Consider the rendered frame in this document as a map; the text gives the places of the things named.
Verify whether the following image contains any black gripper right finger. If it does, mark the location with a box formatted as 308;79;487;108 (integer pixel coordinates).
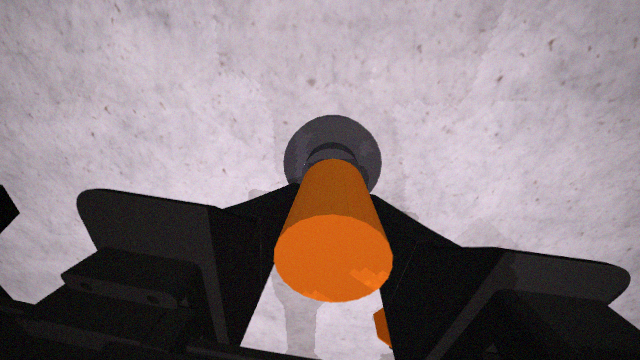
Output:
369;194;631;360

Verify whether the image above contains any orange knob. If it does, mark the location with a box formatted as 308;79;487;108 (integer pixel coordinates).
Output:
273;159;393;303

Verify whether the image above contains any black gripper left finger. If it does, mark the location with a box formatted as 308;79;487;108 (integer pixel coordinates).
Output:
77;183;300;346

